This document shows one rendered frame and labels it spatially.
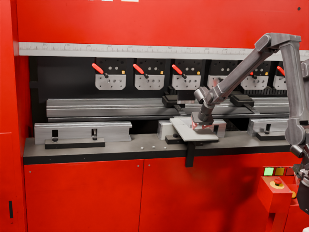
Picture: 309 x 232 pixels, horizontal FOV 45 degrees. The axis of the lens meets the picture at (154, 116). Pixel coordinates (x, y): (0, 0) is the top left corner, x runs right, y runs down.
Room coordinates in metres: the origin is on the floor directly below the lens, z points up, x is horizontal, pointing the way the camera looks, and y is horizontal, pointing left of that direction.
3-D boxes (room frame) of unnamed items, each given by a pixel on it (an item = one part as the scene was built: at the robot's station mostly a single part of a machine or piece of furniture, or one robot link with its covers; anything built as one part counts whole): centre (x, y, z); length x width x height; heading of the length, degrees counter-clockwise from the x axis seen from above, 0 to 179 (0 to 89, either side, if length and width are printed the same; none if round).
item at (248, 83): (2.03, -0.53, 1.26); 0.15 x 0.09 x 0.17; 106
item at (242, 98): (2.21, -0.57, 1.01); 0.26 x 0.12 x 0.05; 16
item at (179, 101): (1.93, -0.17, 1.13); 0.10 x 0.02 x 0.10; 106
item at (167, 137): (1.88, -0.22, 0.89); 0.30 x 0.05 x 0.03; 106
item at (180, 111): (2.08, -0.13, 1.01); 0.26 x 0.12 x 0.05; 16
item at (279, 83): (2.08, -0.72, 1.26); 0.15 x 0.09 x 0.17; 106
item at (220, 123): (1.94, -0.22, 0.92); 0.39 x 0.06 x 0.10; 106
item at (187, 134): (1.79, -0.21, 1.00); 0.26 x 0.18 x 0.01; 16
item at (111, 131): (1.78, 0.36, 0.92); 0.50 x 0.06 x 0.10; 106
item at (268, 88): (2.52, -0.80, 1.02); 0.44 x 0.06 x 0.04; 106
